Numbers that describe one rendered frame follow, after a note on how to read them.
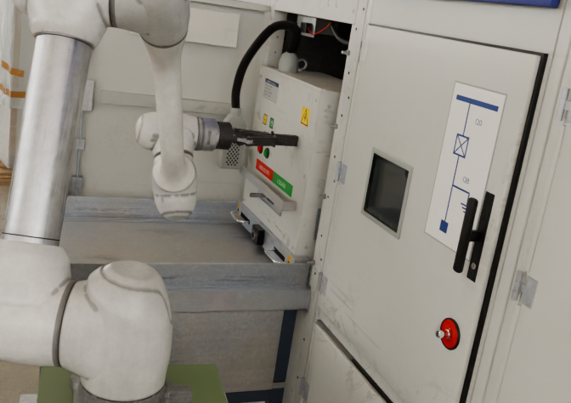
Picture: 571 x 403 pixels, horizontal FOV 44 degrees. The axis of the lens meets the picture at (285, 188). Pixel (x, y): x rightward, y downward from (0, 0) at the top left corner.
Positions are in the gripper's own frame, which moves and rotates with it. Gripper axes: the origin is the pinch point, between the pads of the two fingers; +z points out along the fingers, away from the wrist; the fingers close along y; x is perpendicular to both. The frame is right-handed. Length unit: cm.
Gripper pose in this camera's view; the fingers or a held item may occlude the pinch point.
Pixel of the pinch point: (285, 139)
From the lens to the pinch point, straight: 197.5
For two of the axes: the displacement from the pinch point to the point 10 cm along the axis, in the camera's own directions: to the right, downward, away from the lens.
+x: 1.5, -9.6, -2.5
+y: 3.5, 2.9, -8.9
